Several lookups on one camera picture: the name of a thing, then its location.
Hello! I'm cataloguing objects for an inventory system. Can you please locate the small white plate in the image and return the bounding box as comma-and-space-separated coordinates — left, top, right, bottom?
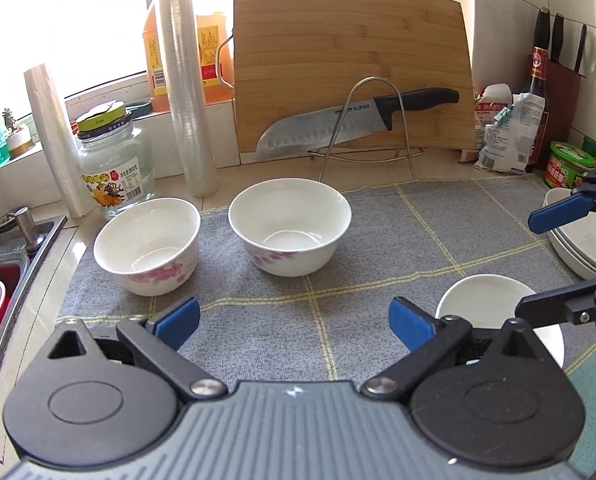
434, 273, 566, 370

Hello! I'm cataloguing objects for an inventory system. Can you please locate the white floral bowl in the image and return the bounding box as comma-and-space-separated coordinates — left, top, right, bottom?
227, 178, 352, 278
93, 197, 201, 297

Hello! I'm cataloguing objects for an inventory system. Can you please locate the stack of white plates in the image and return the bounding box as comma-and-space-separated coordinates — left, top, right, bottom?
547, 212, 596, 280

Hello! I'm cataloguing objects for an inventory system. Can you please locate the green lid red tub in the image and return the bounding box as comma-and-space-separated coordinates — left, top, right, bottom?
544, 141, 595, 190

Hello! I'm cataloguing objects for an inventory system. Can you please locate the grey checked table mat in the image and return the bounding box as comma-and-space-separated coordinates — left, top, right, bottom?
58, 177, 575, 384

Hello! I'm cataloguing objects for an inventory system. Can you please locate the crumpled white food bag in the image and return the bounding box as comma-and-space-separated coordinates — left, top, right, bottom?
474, 93, 546, 174

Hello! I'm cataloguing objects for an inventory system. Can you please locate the red knife block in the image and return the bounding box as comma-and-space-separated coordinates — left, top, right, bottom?
534, 18, 582, 170

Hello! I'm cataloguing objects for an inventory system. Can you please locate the dark soy sauce bottle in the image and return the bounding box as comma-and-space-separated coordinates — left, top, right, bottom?
523, 6, 550, 171

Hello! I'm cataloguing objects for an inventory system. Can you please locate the red white food packet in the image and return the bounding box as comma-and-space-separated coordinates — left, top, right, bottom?
474, 84, 514, 151

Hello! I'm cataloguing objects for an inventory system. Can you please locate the short plastic wrap roll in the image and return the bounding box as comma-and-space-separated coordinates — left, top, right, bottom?
24, 64, 94, 219

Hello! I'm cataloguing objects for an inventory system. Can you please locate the steel sink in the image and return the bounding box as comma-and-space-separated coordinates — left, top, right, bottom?
0, 216, 67, 368

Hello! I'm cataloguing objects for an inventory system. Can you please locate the sink soap dispenser knob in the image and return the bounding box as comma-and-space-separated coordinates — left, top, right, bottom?
0, 206, 44, 254

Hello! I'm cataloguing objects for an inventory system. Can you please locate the glass jar green lid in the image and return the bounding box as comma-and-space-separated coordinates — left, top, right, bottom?
76, 100, 155, 220

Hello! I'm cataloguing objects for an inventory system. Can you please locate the small potted plant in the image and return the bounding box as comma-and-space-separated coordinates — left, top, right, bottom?
2, 108, 34, 159

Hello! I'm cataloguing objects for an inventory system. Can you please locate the orange oil bottle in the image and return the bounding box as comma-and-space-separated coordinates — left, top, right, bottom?
143, 0, 234, 113

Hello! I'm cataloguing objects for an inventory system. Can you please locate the bamboo cutting board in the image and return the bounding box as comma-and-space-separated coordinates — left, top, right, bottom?
234, 0, 474, 153

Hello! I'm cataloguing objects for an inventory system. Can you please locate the tall plastic wrap roll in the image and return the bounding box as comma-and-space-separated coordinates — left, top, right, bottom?
153, 0, 219, 197

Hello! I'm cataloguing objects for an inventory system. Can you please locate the metal wire rack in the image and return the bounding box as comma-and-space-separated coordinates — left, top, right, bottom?
317, 76, 417, 182

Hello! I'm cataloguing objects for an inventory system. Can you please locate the kitchen knife black handle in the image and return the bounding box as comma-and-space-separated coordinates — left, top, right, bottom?
255, 88, 459, 160

